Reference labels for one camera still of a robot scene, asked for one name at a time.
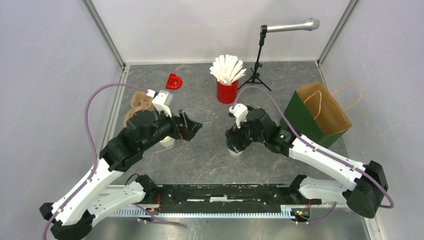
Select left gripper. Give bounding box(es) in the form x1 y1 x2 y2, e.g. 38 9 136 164
140 105 203 152

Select white paper cup stack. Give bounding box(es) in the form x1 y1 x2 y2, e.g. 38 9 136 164
159 136 175 149

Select single white paper cup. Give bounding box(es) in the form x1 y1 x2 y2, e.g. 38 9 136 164
228 149 243 158

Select green paper bag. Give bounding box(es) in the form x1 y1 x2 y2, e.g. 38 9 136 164
284 82 363 148

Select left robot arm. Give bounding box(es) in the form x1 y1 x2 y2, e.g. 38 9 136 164
39 110 203 240

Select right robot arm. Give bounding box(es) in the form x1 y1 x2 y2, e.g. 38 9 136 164
225 104 388 219

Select red plastic letter d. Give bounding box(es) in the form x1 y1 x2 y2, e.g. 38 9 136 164
165 73 183 90

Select red cylindrical holder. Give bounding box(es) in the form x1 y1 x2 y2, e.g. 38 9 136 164
216 80 239 105

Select black mini tripod stand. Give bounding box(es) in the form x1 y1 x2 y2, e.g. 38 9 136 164
238 25 271 91

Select brown cardboard cup carrier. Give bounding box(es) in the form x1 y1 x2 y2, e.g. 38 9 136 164
123 91 155 128

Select silver microphone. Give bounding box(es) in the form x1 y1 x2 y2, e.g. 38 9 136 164
266 18 320 33

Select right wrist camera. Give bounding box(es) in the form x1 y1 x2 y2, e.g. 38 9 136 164
229 103 249 129

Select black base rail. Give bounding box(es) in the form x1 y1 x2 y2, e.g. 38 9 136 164
138 183 322 214

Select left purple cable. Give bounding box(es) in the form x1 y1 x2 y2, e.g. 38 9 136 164
42 82 152 240

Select purple cable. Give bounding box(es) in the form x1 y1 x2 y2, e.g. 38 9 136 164
42 82 152 240
231 85 395 224

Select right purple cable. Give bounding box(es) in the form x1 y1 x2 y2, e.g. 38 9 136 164
231 85 395 224

